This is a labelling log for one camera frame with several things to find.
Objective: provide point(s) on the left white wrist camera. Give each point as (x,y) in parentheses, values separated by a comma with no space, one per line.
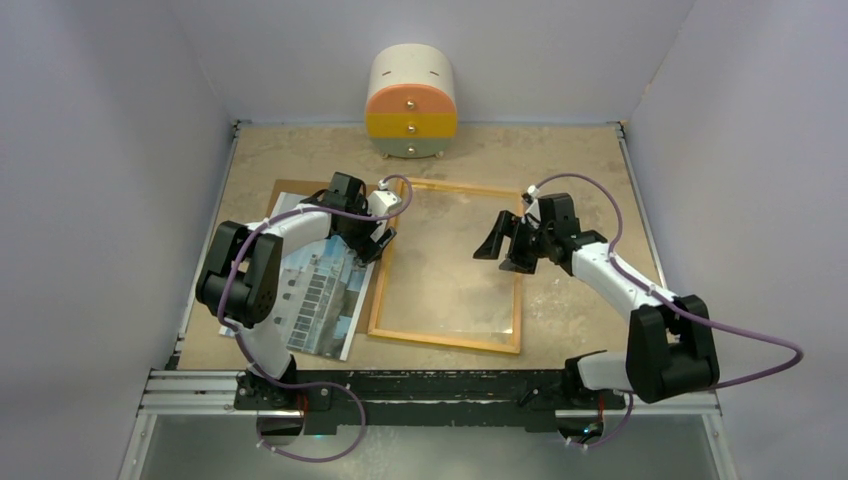
(382,203)

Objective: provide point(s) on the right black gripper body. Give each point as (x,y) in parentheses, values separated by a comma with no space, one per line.
(527,231)

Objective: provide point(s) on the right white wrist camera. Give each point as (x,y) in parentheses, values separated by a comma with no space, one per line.
(531,215)

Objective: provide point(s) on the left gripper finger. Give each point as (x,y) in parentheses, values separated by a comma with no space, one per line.
(377,247)
(362,254)

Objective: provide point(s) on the aluminium rail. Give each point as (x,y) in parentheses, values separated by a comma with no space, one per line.
(213,391)

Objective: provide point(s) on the round three-drawer mini cabinet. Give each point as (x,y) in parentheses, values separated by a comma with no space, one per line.
(411,111)

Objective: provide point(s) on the yellow wooden picture frame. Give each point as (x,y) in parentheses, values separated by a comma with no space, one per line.
(429,289)

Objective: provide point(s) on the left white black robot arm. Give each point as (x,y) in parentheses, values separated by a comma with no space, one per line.
(240,281)

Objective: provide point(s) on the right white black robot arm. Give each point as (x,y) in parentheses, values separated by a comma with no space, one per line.
(668,353)

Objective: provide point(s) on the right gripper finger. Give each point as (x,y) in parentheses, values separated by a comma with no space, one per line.
(504,227)
(521,256)

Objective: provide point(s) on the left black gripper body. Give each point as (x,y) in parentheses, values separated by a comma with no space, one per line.
(358,234)

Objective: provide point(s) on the brown frame backing board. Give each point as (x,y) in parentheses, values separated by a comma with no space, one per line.
(306,188)

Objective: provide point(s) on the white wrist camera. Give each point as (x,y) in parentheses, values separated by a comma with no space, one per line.
(382,203)
(531,215)

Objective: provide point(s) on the building photo print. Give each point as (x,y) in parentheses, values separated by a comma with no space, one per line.
(295,282)

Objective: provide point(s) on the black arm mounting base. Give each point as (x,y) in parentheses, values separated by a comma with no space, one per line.
(537,401)

